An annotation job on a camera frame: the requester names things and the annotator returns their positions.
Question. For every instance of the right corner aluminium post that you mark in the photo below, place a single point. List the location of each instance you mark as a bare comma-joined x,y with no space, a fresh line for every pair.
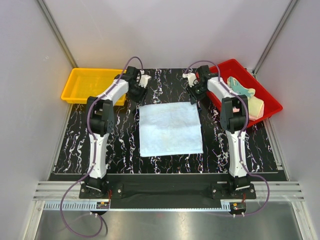
276,33

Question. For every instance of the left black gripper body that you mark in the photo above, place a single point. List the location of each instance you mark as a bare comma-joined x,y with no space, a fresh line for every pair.
138,93

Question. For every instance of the light blue towel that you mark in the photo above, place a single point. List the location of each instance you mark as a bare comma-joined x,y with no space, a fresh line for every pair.
168,129

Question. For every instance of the yellow plastic bin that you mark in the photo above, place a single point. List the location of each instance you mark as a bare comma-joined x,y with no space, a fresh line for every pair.
85,82

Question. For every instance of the pink towel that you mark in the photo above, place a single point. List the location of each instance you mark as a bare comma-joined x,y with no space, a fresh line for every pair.
253,116

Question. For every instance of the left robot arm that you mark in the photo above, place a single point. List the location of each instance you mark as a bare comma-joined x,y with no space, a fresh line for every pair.
100,121

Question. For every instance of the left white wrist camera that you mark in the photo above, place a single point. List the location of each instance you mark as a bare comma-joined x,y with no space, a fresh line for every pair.
144,79

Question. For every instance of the left small electronics board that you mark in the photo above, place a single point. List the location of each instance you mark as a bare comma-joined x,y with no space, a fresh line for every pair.
103,204

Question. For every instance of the aluminium frame rail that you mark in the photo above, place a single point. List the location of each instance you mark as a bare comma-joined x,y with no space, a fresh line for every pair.
55,196

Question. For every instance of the yellow-green towel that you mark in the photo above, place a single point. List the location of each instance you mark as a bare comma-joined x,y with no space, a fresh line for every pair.
255,104

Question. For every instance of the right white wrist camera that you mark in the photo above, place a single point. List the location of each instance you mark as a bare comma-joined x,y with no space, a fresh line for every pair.
191,77

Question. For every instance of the right small electronics board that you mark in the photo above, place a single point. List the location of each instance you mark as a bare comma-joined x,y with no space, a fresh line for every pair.
238,206

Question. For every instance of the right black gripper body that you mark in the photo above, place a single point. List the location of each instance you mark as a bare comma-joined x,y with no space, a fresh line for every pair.
197,91

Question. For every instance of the small electronics board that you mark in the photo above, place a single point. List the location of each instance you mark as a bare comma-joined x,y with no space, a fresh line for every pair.
238,206
103,204

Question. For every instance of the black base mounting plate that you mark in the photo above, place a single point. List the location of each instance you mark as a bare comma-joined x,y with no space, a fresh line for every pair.
217,186

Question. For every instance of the corner aluminium post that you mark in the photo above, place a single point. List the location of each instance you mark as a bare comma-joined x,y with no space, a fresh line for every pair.
56,32
276,33

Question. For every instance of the teal patterned towel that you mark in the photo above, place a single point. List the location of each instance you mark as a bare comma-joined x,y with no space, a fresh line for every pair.
235,85

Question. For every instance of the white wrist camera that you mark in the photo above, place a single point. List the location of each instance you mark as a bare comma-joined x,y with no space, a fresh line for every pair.
144,79
191,77

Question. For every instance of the left corner aluminium post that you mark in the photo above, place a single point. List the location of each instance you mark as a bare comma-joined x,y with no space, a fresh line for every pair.
56,32

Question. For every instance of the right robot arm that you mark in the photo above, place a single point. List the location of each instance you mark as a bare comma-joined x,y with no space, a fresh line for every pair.
234,117

